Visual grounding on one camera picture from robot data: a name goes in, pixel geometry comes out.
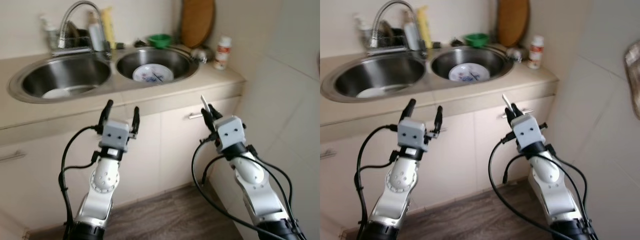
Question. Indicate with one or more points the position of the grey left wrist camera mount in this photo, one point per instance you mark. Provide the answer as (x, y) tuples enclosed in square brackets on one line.
[(412, 132), (114, 134)]

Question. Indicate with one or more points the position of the brown striped hanging towel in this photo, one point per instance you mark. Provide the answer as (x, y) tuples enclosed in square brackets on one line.
[(634, 75)]

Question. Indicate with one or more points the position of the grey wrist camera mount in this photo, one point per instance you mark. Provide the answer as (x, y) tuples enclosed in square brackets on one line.
[(231, 132), (114, 134), (527, 131), (412, 132)]

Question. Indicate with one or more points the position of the white flower patterned plate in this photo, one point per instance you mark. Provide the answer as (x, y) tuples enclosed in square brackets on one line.
[(467, 72), (150, 74)]

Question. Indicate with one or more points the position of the white bottle with red label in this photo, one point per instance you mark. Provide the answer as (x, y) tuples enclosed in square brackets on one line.
[(222, 55), (536, 54)]

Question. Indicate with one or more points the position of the wooden cutting board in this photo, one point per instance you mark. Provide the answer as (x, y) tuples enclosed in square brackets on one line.
[(197, 22), (512, 22)]

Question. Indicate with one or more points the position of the yellow dish soap bottle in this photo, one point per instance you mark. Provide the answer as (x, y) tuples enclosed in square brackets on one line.
[(424, 27), (108, 27)]

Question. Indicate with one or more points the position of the white ceramic spoon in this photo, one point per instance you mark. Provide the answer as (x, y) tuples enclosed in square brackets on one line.
[(205, 104), (507, 101)]

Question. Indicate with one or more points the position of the curved steel faucet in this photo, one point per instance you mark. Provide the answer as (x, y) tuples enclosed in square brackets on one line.
[(64, 30), (376, 25)]

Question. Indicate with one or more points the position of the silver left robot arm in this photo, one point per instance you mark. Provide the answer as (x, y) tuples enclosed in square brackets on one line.
[(102, 180), (400, 182)]

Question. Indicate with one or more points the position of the plain white plate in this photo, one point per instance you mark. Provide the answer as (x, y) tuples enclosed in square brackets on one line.
[(380, 91), (65, 92)]

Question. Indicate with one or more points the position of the grey white spray bottle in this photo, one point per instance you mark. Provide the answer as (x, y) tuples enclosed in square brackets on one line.
[(411, 35), (96, 35)]

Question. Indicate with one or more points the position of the green plastic bowl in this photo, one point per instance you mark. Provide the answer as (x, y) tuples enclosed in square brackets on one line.
[(160, 41), (476, 40)]

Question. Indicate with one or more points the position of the beige kitchen cabinet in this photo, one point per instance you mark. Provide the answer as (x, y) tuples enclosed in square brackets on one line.
[(165, 145), (465, 150)]

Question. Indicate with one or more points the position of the clear pump dispenser bottle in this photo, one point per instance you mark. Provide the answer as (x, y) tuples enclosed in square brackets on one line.
[(50, 37), (364, 35)]

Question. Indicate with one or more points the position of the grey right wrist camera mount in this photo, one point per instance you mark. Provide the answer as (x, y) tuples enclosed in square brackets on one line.
[(527, 131), (231, 132)]

